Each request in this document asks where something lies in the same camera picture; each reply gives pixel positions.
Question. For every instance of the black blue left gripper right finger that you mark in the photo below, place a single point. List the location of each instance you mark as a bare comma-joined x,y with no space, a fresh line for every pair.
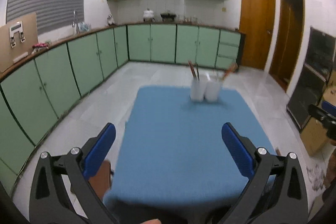
275,192

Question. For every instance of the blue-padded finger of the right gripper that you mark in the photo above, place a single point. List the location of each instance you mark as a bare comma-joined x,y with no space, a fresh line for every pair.
325,112

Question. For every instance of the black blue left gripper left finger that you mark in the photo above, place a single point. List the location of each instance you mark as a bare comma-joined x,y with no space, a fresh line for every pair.
49,200

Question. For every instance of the green lower kitchen cabinets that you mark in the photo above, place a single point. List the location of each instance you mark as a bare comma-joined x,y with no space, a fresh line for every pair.
35,94

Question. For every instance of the kitchen faucet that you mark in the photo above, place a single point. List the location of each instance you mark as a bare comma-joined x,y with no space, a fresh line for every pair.
75,22

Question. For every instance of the cardboard box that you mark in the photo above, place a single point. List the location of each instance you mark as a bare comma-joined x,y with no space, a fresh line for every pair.
314,137

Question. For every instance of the brown wooden stool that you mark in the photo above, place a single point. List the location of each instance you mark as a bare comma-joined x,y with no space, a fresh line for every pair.
102,181

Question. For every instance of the black glass cabinet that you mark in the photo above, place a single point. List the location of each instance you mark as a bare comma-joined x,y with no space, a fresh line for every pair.
314,77

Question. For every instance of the blue table mat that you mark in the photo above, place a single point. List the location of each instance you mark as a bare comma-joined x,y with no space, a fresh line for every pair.
172,155

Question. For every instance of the white plastic utensil holder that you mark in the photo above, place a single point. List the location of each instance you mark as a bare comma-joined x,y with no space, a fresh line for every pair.
205,89

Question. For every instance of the closed wooden door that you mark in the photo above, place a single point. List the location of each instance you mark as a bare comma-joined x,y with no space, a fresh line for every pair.
257,23

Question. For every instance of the black chopstick centre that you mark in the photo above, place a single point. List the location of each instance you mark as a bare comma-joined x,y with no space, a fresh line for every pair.
197,71

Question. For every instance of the brown cardboard board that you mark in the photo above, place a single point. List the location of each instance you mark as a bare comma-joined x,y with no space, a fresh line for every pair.
17,39

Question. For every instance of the black wok on stove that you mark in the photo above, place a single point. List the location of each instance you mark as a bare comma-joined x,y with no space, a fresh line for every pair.
168,16

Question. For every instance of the white pot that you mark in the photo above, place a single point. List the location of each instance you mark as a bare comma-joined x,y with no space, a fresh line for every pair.
148,15

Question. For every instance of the open wooden door frame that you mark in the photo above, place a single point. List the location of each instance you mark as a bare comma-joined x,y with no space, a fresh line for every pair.
288,43

